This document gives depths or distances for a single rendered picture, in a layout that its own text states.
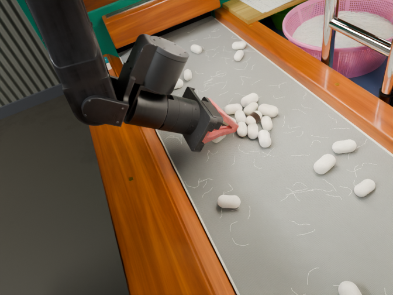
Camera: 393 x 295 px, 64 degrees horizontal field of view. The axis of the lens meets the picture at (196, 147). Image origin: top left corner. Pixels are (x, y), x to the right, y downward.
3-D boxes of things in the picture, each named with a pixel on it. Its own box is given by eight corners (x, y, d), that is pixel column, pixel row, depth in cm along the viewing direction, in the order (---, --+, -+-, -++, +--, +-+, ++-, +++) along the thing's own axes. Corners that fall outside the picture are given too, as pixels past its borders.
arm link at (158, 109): (112, 108, 48) (119, 130, 44) (127, 68, 45) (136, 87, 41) (153, 117, 52) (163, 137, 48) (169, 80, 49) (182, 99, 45)
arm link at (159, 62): (75, 86, 46) (78, 118, 40) (97, 9, 41) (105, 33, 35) (150, 105, 52) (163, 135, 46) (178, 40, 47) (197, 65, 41)
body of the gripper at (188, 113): (196, 88, 54) (158, 76, 50) (221, 120, 47) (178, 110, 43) (181, 119, 57) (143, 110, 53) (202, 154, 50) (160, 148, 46)
